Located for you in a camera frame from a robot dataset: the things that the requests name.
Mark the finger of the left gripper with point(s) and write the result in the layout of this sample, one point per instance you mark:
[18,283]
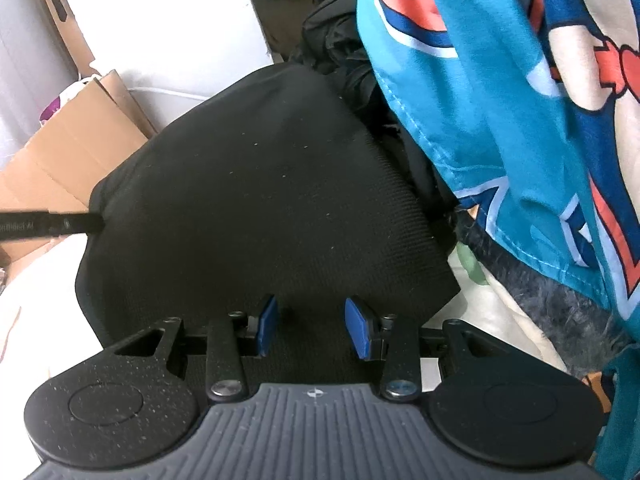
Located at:
[28,225]

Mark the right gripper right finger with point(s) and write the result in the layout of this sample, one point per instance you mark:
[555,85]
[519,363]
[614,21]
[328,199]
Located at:
[486,399]

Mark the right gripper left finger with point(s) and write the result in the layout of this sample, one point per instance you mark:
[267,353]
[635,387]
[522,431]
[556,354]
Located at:
[130,403]

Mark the black knit garment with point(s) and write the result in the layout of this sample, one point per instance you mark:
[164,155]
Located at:
[271,187]

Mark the brown cardboard sheet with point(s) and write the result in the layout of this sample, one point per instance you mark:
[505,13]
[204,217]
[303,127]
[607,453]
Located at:
[82,142]

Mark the black furry garment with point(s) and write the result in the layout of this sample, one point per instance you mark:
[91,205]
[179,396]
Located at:
[585,336]

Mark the cream bear print duvet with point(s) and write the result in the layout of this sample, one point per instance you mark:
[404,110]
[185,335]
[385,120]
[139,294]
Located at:
[43,330]

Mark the purple white plastic bag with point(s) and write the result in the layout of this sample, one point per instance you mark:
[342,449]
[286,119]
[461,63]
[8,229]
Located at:
[65,96]

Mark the blue cartoon print cloth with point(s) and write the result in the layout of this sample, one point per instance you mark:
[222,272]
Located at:
[529,110]

